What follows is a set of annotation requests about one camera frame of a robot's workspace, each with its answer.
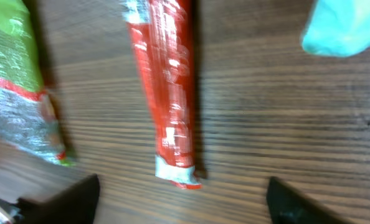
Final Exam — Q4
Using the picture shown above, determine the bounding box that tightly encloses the teal white wipes packet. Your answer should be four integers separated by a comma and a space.
301, 0, 370, 57

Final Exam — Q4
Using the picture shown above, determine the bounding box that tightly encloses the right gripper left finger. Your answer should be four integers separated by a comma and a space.
16, 174, 100, 224

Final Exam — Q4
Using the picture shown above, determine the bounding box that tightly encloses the red stick sachet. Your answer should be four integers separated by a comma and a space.
121, 0, 201, 189

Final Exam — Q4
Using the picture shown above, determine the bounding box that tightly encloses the green gummy candy bag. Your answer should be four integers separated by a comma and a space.
0, 0, 72, 166

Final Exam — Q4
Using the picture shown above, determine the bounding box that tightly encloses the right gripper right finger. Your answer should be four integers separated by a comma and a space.
266, 177, 351, 224

